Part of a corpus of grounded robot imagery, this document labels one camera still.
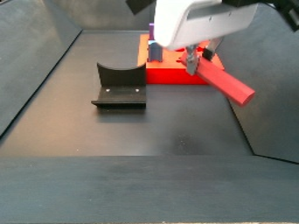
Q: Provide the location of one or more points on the black curved cradle stand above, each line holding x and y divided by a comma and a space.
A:
122, 87

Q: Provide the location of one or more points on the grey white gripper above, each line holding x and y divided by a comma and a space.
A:
184, 22

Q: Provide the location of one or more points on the light blue notched peg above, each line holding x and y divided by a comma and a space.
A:
155, 51

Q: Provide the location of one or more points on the purple square peg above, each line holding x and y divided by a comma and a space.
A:
151, 26

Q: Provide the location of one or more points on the red peg board block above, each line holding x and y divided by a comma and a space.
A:
166, 72

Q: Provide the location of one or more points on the red hexagon peg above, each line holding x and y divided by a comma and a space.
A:
224, 82

